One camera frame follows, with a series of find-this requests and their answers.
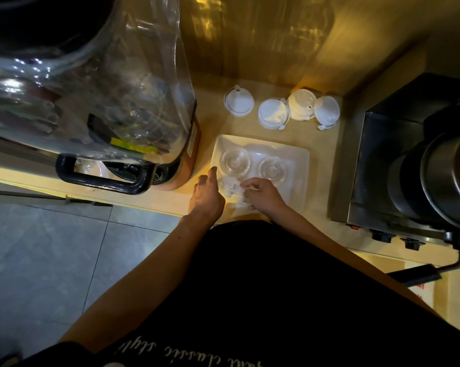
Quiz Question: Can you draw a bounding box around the person's right forearm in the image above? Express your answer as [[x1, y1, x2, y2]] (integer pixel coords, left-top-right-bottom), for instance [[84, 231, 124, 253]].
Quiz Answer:
[[272, 206, 444, 318]]

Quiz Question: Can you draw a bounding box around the blender with clear cover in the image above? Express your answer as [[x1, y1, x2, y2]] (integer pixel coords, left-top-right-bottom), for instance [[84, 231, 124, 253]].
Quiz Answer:
[[0, 0, 197, 167]]

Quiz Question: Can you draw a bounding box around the person's black shirt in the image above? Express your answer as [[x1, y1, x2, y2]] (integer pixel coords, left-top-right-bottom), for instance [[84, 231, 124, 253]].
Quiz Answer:
[[0, 220, 460, 367]]

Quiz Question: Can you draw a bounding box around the person's left hand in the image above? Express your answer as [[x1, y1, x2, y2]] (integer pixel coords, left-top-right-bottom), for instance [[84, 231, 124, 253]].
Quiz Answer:
[[188, 166, 226, 226]]

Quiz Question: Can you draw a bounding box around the steel round pot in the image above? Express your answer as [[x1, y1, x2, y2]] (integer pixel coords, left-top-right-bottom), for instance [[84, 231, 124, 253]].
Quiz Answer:
[[386, 127, 460, 233]]

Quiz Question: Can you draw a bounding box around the person's left forearm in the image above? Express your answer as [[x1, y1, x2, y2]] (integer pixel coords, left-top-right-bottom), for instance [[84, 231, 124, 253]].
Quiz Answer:
[[60, 214, 219, 354]]

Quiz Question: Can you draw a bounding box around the tall stack of white lids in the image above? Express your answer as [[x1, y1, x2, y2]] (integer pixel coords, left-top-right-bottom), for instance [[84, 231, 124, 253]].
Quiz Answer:
[[219, 176, 255, 211]]

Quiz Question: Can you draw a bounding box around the black cover handle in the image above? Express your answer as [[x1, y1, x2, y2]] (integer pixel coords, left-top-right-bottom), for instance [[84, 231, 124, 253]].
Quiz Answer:
[[55, 153, 156, 195]]

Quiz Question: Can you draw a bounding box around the black lever handle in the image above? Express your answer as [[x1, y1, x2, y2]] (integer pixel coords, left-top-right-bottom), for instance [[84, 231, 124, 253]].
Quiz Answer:
[[388, 250, 460, 287]]

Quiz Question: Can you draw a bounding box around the steel pot machine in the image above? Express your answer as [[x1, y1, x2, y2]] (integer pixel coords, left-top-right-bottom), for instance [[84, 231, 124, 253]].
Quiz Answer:
[[331, 74, 460, 249]]

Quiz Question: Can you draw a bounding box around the clear plastic bag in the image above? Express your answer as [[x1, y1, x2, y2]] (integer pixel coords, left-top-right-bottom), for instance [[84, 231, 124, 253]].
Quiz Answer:
[[75, 160, 108, 178]]

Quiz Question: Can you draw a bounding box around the person's right hand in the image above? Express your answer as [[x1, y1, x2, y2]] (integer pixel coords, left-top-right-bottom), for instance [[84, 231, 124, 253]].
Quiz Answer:
[[240, 177, 290, 222]]

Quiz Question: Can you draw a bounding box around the white plastic tray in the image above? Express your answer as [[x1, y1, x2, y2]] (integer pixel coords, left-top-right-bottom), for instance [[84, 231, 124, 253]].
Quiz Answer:
[[208, 134, 311, 218]]

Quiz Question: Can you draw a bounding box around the white label red print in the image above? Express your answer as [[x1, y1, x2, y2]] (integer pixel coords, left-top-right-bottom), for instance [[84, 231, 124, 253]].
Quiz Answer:
[[405, 261, 439, 308]]

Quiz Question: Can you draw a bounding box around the black blender jar top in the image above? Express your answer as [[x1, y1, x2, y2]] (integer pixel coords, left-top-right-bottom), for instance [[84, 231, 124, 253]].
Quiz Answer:
[[0, 0, 116, 46]]

